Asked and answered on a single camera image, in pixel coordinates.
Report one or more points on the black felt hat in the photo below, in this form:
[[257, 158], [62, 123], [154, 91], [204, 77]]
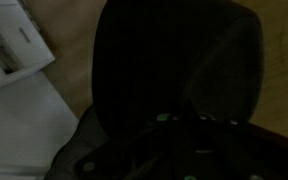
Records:
[[175, 84]]

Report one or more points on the wooden table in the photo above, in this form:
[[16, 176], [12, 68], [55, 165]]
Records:
[[68, 27]]

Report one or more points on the white tv cabinet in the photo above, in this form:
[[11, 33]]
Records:
[[22, 48]]

